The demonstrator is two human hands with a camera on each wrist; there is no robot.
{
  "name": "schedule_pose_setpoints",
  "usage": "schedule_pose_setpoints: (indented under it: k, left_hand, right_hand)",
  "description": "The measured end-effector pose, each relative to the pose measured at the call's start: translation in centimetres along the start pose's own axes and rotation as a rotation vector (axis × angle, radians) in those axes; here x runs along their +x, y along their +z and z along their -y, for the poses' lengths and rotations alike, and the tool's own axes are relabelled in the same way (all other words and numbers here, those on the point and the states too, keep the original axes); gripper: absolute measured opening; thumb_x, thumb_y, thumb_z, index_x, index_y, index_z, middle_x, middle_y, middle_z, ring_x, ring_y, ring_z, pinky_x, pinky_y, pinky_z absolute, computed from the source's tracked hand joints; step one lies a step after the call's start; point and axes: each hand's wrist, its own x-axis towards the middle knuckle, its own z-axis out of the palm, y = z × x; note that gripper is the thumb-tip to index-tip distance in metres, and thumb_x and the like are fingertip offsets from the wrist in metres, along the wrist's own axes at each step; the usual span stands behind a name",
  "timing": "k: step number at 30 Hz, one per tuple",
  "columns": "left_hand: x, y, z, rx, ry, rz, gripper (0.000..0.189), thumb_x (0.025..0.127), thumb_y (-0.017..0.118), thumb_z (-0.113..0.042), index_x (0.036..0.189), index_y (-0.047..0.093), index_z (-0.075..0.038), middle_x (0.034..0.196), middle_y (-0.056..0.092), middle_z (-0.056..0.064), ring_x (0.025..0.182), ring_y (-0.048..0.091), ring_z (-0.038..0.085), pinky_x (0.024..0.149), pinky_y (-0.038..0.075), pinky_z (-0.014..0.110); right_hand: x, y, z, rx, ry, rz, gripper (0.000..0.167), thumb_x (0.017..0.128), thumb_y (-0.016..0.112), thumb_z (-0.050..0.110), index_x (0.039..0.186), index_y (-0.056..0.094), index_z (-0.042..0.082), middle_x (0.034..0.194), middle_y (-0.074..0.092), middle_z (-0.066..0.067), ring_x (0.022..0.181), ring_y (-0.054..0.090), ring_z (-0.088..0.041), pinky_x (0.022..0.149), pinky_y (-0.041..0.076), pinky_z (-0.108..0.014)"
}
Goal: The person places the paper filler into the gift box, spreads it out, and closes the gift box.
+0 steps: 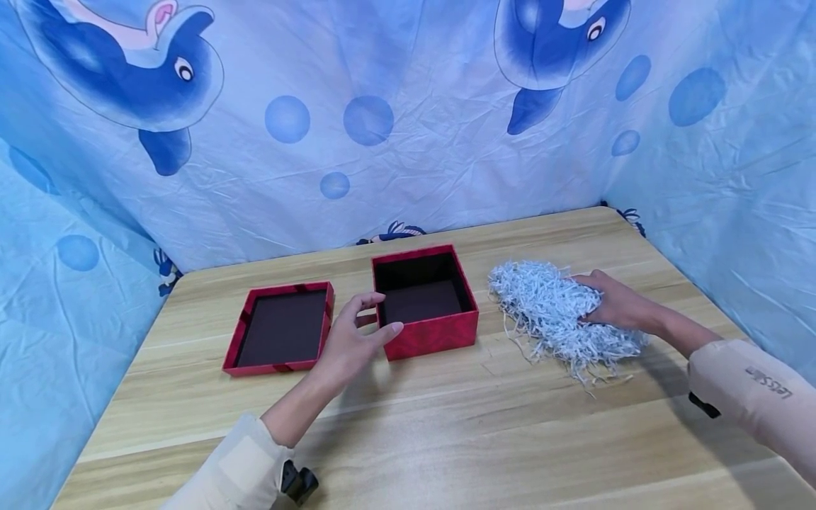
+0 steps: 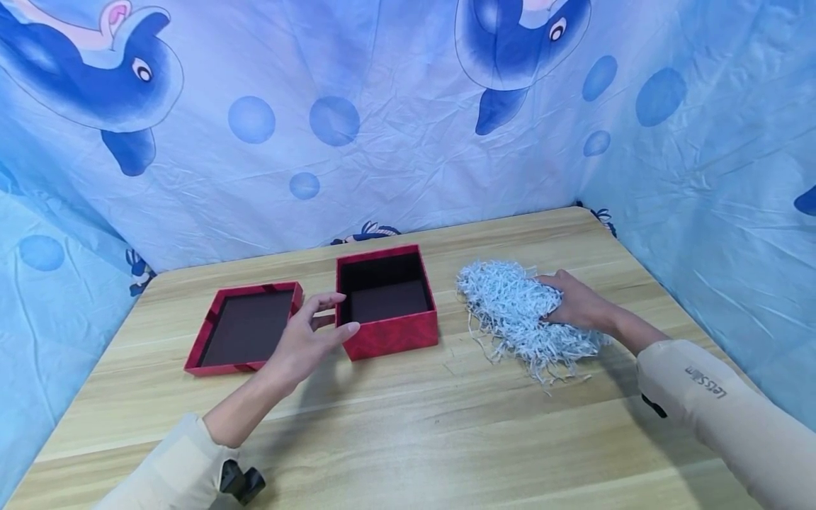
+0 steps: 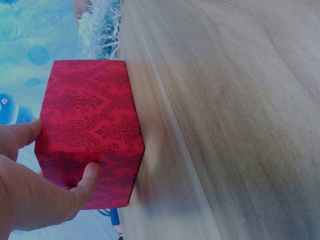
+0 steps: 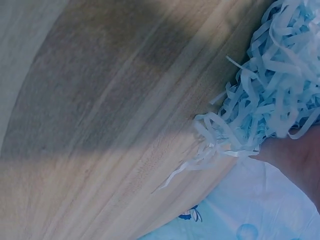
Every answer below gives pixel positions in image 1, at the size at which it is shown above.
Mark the person's left middle finger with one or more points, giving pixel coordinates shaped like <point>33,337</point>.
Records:
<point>368,320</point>

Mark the pile of white shredded paper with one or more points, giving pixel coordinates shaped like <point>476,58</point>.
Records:
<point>548,312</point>

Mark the black wrist band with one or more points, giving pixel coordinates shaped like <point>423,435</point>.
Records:
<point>299,483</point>
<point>703,405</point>

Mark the person's right forearm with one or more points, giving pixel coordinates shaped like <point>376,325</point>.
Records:
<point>752,389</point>

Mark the person's left forearm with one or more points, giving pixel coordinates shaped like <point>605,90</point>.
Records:
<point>280,432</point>

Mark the red square gift box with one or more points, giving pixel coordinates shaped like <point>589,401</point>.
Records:
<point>433,329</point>

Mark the person's left index finger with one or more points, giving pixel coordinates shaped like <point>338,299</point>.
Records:
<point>364,301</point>

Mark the person's left hand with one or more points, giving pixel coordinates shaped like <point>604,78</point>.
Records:
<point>347,347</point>

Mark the red square box lid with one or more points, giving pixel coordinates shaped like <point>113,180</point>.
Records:
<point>284,329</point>

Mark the person's right hand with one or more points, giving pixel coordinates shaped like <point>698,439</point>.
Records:
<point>621,304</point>

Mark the person's left thumb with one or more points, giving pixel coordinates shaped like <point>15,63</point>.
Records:
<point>384,336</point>

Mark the person's right fingers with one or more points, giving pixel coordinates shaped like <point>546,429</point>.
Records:
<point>590,278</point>

